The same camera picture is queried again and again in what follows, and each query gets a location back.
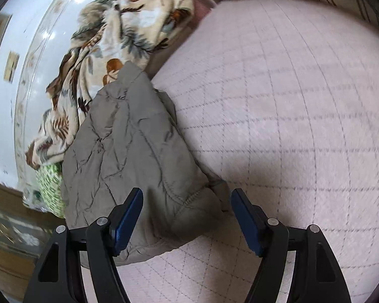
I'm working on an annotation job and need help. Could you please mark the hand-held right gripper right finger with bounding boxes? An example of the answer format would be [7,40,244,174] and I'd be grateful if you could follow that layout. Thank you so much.
[231,188,352,303]

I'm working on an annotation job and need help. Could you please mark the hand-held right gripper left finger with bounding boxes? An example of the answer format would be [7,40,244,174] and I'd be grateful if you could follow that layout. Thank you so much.
[23,188,144,303]

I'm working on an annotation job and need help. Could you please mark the grey padded jacket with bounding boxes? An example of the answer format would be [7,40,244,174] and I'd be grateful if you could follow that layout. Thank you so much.
[61,61,232,266]

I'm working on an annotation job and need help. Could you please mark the green patterned pillow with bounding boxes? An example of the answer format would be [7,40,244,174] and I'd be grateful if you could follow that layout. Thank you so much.
[35,162,67,218]

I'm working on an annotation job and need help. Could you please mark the pink quilted bed cover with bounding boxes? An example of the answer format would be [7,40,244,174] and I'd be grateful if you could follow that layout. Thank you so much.
[82,0,379,303]

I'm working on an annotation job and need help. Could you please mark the leaf printed blanket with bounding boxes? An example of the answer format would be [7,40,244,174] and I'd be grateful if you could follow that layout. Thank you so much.
[25,0,195,171]

